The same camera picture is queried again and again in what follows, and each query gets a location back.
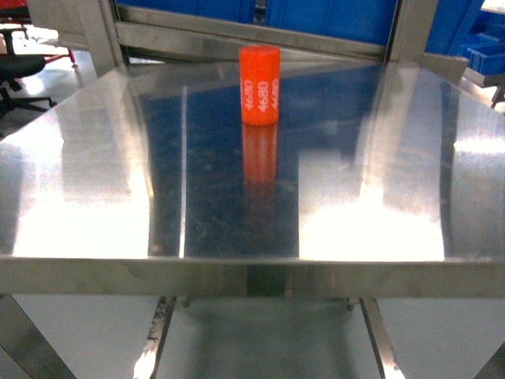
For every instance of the blue plastic crate right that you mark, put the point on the blue plastic crate right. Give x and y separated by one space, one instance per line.
370 21

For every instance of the small blue bin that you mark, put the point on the small blue bin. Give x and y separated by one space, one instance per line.
483 46

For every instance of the stainless steel shelf rack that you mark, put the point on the stainless steel shelf rack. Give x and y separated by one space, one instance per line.
115 34

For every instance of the orange cylindrical capacitor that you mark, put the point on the orange cylindrical capacitor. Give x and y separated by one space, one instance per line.
259 68

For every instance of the red metal frame table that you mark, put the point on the red metal frame table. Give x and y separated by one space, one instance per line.
29 39

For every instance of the black office chair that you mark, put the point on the black office chair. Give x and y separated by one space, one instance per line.
17 66

